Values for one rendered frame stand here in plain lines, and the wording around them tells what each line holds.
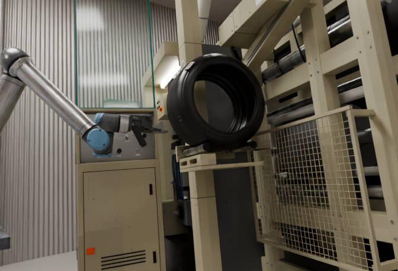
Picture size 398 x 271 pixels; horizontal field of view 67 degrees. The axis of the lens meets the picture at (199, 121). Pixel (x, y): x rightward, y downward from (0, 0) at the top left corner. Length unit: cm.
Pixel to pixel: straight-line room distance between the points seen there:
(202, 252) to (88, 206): 78
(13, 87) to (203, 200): 121
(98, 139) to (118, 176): 79
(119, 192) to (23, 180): 207
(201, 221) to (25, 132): 272
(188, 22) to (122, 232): 148
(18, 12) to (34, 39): 37
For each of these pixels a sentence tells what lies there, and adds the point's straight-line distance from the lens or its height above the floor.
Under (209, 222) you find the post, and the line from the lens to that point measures 197.
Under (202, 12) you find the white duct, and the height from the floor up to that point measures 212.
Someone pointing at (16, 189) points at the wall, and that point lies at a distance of 404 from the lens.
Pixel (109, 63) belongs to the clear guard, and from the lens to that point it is 233.
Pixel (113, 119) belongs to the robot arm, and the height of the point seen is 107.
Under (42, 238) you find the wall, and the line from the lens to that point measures 411.
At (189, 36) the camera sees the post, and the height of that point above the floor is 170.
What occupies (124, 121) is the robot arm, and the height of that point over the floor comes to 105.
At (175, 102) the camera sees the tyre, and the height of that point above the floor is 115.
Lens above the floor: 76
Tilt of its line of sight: 10 degrees up
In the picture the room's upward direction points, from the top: 5 degrees counter-clockwise
